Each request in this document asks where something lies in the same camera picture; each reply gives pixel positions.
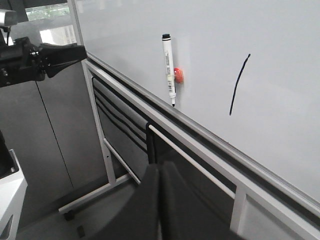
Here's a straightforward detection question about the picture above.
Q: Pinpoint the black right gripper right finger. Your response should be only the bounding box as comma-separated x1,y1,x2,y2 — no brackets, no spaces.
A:
159,161,240,240

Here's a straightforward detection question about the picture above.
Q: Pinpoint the black caster wheel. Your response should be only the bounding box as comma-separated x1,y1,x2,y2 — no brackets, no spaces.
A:
63,210,75,221

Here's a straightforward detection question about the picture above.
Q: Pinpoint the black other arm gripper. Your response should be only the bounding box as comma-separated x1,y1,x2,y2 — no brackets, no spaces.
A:
0,37,87,88

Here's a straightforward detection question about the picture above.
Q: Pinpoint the white perforated metal panel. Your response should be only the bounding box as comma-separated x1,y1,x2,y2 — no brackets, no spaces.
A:
238,196,302,240

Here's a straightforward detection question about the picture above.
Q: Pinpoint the white metal stand frame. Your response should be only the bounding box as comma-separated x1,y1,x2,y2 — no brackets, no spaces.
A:
82,60,320,240

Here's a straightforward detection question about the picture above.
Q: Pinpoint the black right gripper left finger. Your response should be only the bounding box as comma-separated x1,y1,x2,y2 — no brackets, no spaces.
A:
91,164,160,240

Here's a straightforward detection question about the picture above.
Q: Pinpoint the white whiteboard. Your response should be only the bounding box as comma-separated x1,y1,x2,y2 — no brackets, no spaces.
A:
75,0,320,214

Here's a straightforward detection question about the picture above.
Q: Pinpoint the red round magnet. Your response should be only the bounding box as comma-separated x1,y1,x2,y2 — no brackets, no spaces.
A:
173,67,184,84

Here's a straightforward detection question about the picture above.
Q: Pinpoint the white whiteboard marker pen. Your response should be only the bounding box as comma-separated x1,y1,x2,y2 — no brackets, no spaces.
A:
161,33,176,107

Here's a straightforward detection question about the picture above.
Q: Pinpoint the grey black striped fabric pocket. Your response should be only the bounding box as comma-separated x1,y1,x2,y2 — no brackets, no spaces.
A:
91,76,157,163

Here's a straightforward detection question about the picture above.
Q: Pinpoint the white horizontal rod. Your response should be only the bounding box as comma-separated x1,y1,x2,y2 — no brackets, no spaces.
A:
148,125,236,200

